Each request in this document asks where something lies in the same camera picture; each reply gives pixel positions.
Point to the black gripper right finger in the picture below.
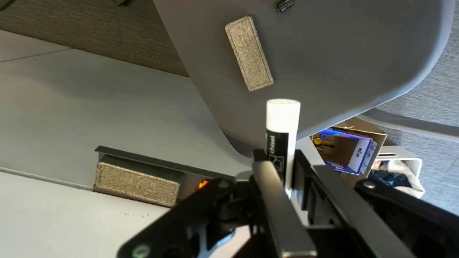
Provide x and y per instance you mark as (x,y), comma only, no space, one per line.
(341,223)

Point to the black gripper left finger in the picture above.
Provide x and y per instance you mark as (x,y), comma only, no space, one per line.
(286,230)

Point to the white black dry-erase marker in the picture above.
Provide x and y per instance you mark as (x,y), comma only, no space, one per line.
(282,125)

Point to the orange marker in tray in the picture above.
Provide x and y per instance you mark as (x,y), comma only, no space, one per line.
(203,184)

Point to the black whiteboard marker tray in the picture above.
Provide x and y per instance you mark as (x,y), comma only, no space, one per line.
(187,177)

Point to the dark grey chair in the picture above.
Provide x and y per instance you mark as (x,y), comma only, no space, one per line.
(339,58)

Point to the grey felt eraser on chair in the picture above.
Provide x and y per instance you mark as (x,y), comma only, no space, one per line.
(244,41)

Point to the black marker cap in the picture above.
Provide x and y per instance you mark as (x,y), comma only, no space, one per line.
(285,5)

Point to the cardboard box with blue box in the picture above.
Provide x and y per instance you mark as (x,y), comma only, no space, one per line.
(351,147)

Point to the grey felt whiteboard eraser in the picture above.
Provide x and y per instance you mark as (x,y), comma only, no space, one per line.
(137,186)

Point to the glass whiteboard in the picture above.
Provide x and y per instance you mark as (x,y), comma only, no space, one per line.
(44,220)

